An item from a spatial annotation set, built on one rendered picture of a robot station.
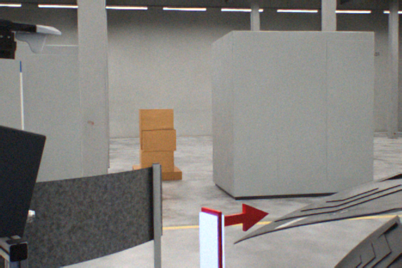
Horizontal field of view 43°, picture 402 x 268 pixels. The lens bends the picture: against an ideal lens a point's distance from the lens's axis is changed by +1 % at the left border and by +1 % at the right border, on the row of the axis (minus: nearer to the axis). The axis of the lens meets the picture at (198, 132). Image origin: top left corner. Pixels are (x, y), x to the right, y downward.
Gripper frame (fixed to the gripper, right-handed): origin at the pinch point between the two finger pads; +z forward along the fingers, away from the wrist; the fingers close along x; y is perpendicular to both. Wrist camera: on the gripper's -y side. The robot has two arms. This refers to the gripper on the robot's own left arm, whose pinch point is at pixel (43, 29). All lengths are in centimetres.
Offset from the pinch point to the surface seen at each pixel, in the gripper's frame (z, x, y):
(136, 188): 108, -86, 72
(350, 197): -13, 84, 17
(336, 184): 577, -204, 158
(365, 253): 9, 78, 30
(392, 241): 8, 81, 27
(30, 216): -15.7, 24.9, 34.9
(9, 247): -24, 33, 37
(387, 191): -10, 87, 16
